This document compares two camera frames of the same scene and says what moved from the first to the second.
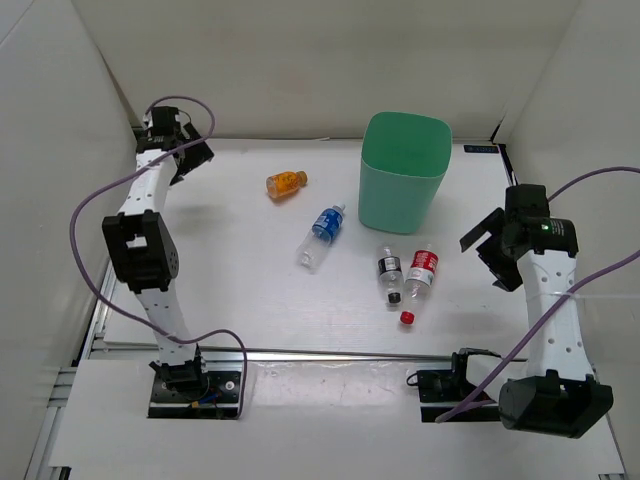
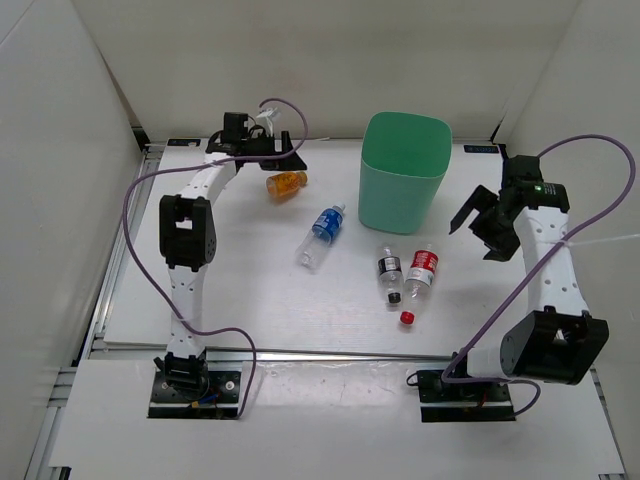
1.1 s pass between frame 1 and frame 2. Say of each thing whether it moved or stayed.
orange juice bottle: stayed
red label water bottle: stayed
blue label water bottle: stayed
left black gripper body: moved
